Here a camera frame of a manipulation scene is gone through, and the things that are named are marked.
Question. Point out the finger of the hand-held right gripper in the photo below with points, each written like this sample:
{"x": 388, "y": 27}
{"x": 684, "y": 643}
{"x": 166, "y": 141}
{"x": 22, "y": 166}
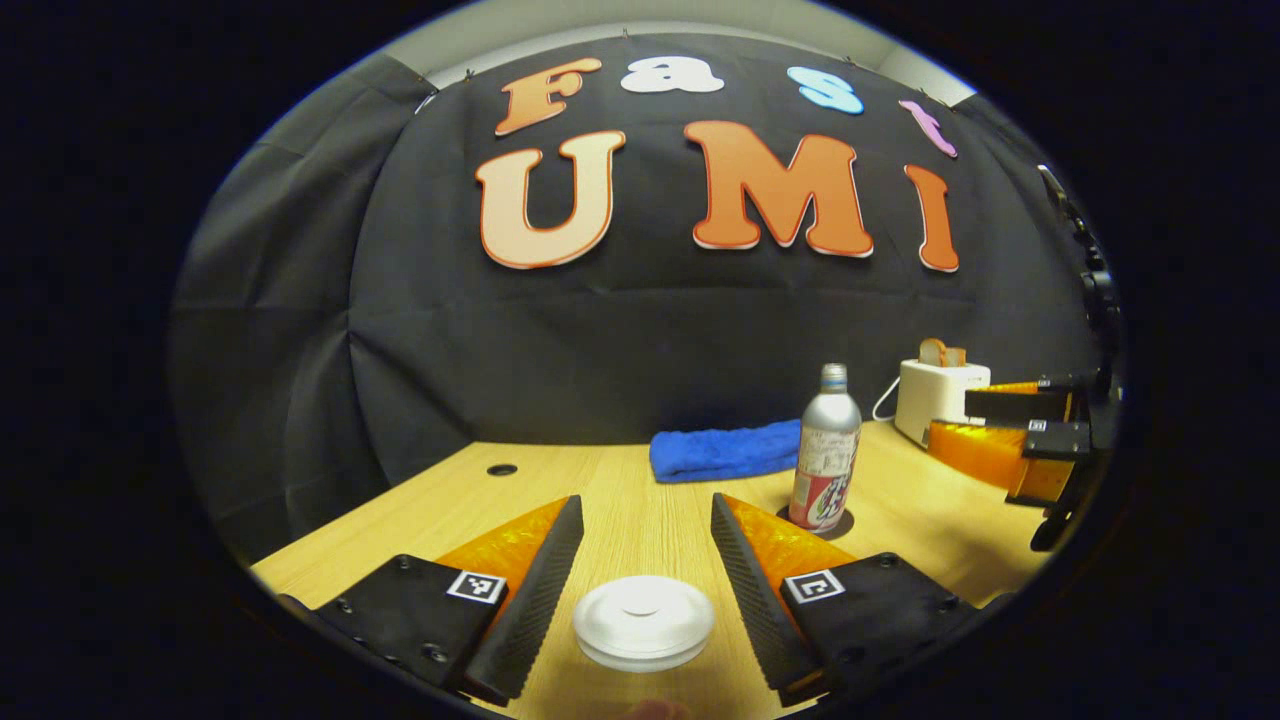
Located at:
{"x": 1020, "y": 405}
{"x": 1055, "y": 440}

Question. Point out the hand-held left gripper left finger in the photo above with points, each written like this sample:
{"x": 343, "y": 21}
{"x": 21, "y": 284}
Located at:
{"x": 530, "y": 620}

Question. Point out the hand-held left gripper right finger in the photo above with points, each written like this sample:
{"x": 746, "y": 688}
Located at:
{"x": 760, "y": 610}

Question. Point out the white teacup lid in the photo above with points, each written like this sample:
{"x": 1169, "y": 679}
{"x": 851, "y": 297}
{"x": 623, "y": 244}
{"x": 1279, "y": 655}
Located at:
{"x": 643, "y": 615}

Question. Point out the dark round coaster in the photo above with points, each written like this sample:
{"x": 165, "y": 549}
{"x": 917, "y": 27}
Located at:
{"x": 843, "y": 527}

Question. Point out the silver water bottle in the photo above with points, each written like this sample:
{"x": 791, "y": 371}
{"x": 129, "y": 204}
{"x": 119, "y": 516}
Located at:
{"x": 828, "y": 450}

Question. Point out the toast slice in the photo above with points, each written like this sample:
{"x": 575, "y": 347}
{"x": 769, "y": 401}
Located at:
{"x": 957, "y": 357}
{"x": 932, "y": 352}

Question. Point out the white toaster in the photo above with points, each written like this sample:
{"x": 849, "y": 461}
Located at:
{"x": 930, "y": 395}

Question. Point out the blue towel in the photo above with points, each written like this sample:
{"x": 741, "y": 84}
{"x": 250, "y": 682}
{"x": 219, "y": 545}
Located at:
{"x": 720, "y": 452}

